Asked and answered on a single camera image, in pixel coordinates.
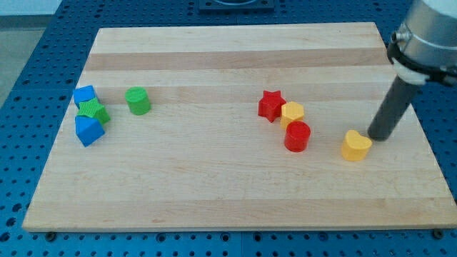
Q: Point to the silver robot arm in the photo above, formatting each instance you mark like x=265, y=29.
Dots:
x=423, y=47

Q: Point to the red star block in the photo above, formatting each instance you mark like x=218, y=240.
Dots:
x=269, y=106

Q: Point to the yellow hexagon block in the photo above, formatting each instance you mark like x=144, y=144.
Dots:
x=290, y=112

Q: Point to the yellow heart block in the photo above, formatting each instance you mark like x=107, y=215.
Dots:
x=355, y=147

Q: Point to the green star block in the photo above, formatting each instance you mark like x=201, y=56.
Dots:
x=94, y=109

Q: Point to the wooden board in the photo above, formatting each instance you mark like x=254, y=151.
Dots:
x=203, y=160

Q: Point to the red cylinder block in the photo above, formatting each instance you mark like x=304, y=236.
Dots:
x=297, y=136

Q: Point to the green cylinder block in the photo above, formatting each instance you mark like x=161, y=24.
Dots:
x=137, y=100

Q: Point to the black mounting plate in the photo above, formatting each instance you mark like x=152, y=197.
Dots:
x=236, y=5

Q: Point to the blue pentagon block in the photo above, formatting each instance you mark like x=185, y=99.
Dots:
x=88, y=130

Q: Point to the blue cube block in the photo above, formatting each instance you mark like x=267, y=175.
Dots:
x=83, y=94

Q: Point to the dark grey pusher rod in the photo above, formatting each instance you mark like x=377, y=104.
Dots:
x=392, y=108

